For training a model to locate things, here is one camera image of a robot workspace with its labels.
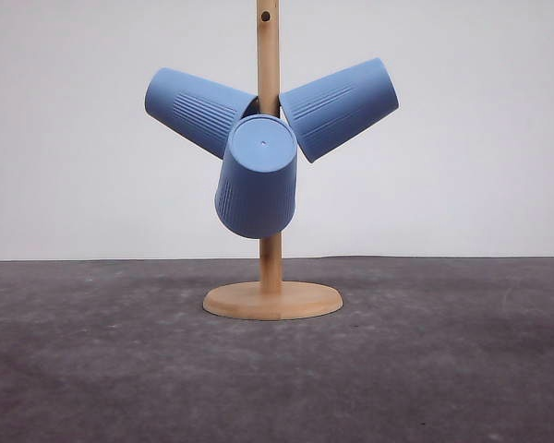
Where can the blue ribbed cup front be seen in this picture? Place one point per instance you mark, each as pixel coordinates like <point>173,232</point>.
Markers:
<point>256,188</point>

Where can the wooden cup tree stand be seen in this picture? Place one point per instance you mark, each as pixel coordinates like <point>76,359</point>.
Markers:
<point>271,299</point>

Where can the blue ribbed cup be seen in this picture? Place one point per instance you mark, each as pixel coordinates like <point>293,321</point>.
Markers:
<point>256,188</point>
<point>199,109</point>
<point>325,113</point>

